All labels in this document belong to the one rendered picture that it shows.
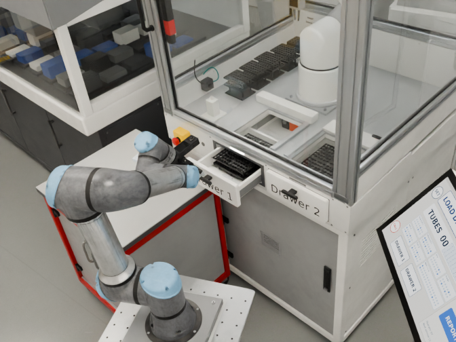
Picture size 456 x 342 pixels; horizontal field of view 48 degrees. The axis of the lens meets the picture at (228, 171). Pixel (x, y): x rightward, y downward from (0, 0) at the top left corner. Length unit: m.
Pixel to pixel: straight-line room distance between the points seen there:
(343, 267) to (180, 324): 0.73
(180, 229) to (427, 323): 1.17
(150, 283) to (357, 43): 0.91
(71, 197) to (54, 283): 1.78
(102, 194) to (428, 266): 0.91
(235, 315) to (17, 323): 1.53
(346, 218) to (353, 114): 0.44
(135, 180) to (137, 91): 1.42
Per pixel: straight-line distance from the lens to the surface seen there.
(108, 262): 1.56
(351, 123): 1.65
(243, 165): 2.11
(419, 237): 1.62
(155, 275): 1.60
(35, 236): 3.43
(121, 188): 1.32
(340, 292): 2.23
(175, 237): 2.27
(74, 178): 1.35
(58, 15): 2.39
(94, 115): 2.62
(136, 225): 2.13
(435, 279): 1.52
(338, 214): 1.91
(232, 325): 1.75
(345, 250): 2.02
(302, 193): 1.94
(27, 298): 3.10
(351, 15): 1.49
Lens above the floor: 2.21
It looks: 39 degrees down
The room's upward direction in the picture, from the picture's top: 7 degrees counter-clockwise
